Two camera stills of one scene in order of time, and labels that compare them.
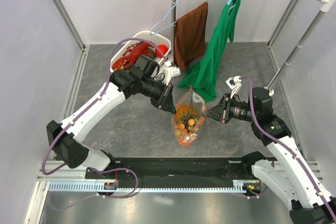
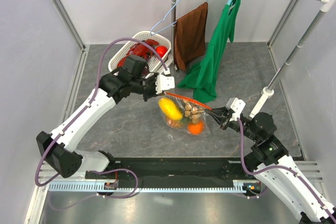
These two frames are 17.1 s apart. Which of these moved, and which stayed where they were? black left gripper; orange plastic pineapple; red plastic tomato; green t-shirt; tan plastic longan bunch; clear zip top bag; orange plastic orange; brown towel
Moved: orange plastic pineapple; orange plastic orange; black left gripper; clear zip top bag; tan plastic longan bunch
Stayed: red plastic tomato; green t-shirt; brown towel
